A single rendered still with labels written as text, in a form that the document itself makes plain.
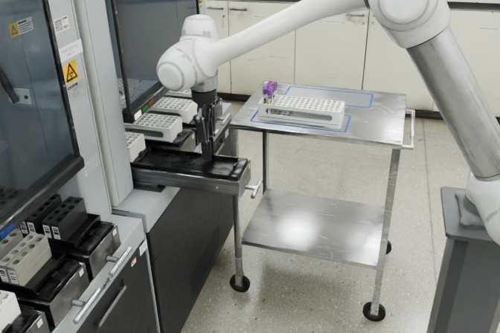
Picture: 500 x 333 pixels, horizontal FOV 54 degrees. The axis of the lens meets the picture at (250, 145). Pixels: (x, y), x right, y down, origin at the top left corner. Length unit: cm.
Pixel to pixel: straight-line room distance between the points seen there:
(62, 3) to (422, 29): 78
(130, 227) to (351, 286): 118
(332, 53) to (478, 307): 239
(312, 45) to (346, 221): 183
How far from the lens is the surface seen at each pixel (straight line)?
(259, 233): 210
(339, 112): 171
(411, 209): 282
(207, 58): 123
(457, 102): 117
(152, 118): 175
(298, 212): 222
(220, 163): 154
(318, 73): 376
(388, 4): 104
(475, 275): 165
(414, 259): 250
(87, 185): 135
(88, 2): 130
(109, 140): 142
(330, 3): 128
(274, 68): 382
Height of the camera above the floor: 158
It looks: 28 degrees down
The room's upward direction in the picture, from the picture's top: 1 degrees counter-clockwise
